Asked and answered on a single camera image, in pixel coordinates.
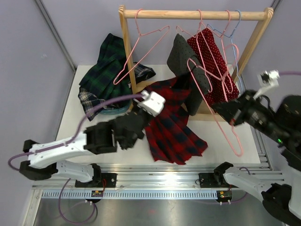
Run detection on aluminium rail base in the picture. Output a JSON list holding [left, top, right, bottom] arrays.
[[32, 70, 287, 200]]

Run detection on right black mount plate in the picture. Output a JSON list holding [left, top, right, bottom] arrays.
[[198, 173, 229, 188]]

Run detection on grey dotted skirt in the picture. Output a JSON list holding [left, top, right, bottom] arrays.
[[167, 34, 210, 115]]

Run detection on pink hanger of green skirt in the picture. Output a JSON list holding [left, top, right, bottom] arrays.
[[113, 8, 170, 85]]

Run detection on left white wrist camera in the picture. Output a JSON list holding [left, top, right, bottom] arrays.
[[137, 90, 166, 117]]

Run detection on pink wire hanger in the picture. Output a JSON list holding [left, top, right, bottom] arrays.
[[206, 9, 236, 95]]

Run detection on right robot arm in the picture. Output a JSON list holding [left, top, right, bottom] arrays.
[[212, 90, 301, 226]]

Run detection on wooden clothes rack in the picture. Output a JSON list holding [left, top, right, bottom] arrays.
[[113, 5, 274, 122]]

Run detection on red polka dot skirt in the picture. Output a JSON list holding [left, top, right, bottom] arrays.
[[187, 28, 239, 105]]

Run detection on black mount plate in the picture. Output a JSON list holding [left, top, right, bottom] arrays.
[[198, 173, 229, 188], [75, 173, 117, 188]]

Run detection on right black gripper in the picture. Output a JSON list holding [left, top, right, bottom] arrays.
[[212, 89, 291, 145]]

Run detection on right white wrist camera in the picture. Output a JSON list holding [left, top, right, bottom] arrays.
[[253, 70, 280, 99]]

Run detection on red plaid skirt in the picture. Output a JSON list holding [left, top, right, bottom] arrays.
[[145, 77, 208, 165]]

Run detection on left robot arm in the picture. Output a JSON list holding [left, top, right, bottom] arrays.
[[19, 110, 154, 187]]

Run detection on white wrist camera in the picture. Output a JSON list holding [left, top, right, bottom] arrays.
[[137, 90, 166, 117], [253, 70, 280, 99]]

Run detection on navy white plaid skirt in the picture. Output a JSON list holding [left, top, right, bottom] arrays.
[[78, 61, 157, 122]]

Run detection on blue plastic basin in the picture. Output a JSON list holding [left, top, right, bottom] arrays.
[[100, 100, 131, 115]]

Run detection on green plaid skirt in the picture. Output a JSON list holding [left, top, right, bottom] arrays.
[[78, 33, 132, 107]]

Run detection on left black mount plate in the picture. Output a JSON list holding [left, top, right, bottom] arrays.
[[75, 173, 117, 188]]

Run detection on pink hanger pair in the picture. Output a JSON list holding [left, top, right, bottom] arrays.
[[187, 43, 244, 157]]

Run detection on blue wire hanger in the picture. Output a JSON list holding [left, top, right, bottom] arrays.
[[206, 9, 245, 95]]

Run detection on pink hanger of grey skirt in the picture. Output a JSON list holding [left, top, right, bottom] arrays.
[[175, 9, 214, 93]]

